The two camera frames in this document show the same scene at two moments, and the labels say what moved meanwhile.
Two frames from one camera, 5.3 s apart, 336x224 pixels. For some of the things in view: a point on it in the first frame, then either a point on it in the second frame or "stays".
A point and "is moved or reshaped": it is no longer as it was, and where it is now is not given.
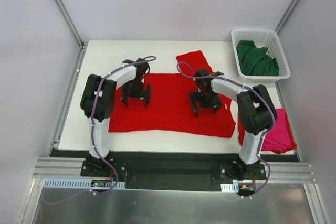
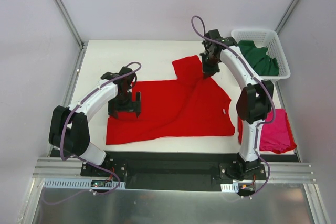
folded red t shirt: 292,142 stays
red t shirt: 170,111 is moved or reshaped
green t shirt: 254,60 stays
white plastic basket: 263,38 stays
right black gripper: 207,100 -> 210,67
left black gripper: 136,93 -> 125,106
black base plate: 175,170 stays
